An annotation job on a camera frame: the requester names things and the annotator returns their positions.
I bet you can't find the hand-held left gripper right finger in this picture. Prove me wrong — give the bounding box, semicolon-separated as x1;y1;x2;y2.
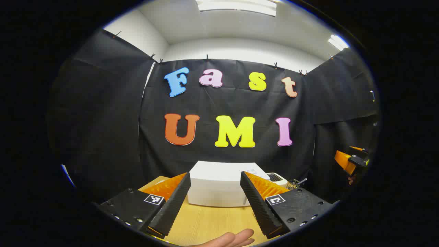
240;171;335;239

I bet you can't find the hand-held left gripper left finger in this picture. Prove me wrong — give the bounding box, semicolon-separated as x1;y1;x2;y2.
97;172;191;239

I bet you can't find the white microwave oven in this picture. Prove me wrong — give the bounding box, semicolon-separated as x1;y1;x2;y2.
187;161;271;208

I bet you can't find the white toaster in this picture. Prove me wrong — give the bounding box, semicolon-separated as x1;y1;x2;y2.
267;173;288;188

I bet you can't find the black backdrop cloth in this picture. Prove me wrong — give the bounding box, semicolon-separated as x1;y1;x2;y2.
46;29;379;206

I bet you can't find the small ceiling light panel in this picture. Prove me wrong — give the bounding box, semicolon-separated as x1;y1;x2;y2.
328;34;349;51

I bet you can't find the long ceiling light panel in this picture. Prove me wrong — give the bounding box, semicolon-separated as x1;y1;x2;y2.
195;0;277;17

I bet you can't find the metal wire utensil basket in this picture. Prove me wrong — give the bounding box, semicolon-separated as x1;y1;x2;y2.
286;178;307;191

